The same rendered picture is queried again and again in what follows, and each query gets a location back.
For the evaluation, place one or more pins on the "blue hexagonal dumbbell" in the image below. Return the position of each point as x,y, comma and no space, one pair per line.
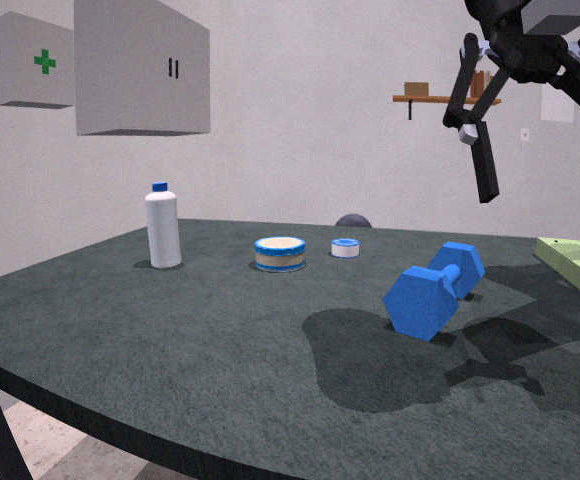
421,301

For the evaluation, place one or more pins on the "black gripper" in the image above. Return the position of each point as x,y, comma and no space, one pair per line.
527,58

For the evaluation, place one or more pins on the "white bottle with blue cap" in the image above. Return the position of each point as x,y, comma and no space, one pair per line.
162,223

